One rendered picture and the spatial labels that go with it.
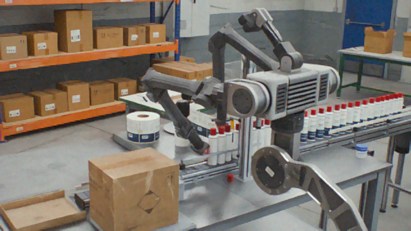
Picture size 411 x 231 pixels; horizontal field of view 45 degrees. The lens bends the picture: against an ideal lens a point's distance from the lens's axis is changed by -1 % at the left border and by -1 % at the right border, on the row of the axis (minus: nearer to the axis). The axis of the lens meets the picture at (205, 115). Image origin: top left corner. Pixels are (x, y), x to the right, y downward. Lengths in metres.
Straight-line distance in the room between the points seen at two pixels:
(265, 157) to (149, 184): 0.47
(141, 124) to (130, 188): 1.06
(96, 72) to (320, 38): 5.41
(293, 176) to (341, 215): 0.23
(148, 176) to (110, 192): 0.16
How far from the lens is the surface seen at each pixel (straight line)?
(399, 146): 4.29
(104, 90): 6.72
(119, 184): 1.96
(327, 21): 11.01
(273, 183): 2.01
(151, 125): 3.02
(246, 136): 2.60
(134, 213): 2.05
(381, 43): 8.12
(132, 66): 7.87
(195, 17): 8.15
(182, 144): 2.88
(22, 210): 2.42
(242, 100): 1.75
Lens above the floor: 1.88
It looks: 16 degrees down
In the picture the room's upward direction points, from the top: 2 degrees clockwise
